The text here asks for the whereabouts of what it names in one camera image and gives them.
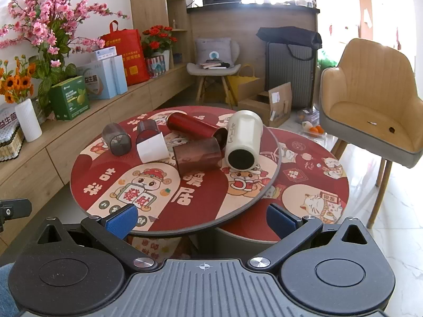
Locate beige armchair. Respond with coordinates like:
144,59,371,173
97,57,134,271
319,38,423,229

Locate red metal tumbler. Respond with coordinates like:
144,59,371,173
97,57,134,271
166,112,228,148

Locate green box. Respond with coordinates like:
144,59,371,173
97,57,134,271
48,76,91,121

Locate grey cushion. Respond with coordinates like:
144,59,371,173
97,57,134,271
195,38,232,68

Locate yellow paper bag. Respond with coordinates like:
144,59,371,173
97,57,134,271
227,64,260,107

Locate low round red printed table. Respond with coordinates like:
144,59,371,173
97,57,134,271
214,126,350,244

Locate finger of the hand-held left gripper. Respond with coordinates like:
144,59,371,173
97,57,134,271
0,199,33,232

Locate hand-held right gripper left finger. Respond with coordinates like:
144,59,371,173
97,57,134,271
35,204,158,274

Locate long wooden cabinet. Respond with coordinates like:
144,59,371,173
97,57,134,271
0,63,195,248

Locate white cup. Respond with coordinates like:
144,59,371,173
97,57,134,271
136,133,170,163

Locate black bag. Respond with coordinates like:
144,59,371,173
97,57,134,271
257,26,323,61

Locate small flat white box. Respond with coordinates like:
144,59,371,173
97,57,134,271
90,46,119,62

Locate person's leg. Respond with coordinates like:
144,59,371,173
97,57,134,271
0,263,19,317

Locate large round red printed table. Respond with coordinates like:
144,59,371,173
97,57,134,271
70,106,281,237

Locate red rose plant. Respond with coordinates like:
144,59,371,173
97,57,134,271
141,24,178,59

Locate wooden shelf unit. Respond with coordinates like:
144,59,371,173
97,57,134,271
128,0,193,71

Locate small dark translucent cup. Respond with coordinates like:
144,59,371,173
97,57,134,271
136,120,159,143

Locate blue red printed box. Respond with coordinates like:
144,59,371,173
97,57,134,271
145,56,166,78

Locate open cardboard box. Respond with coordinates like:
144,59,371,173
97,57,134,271
237,82,293,128

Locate orange sunflower bouquet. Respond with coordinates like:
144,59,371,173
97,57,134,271
0,55,38,105

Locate grey shell chair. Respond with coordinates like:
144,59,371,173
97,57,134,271
186,37,242,104

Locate cream tumbler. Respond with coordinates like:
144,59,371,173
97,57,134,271
225,110,263,171

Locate grey translucent cup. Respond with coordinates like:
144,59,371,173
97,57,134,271
102,123,132,157

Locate wooden counter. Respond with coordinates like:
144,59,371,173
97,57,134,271
186,3,321,83

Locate brown translucent cup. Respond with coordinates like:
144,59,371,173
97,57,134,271
172,138,222,176

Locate white and blue box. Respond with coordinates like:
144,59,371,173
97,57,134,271
77,55,128,100

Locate red tote bag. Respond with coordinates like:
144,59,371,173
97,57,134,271
100,20,150,87

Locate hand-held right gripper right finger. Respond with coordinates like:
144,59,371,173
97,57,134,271
249,203,369,273

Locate grey suitcase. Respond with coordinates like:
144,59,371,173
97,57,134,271
266,41,315,110

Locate oranges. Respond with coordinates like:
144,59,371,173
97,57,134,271
303,121,327,138

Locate pink blossom branches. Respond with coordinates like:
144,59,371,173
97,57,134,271
0,0,130,85

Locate woven tray box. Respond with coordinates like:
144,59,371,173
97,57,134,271
0,108,26,162

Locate books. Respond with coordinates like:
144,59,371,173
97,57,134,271
200,59,231,70

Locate white ribbed vase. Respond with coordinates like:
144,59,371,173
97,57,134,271
15,98,43,143

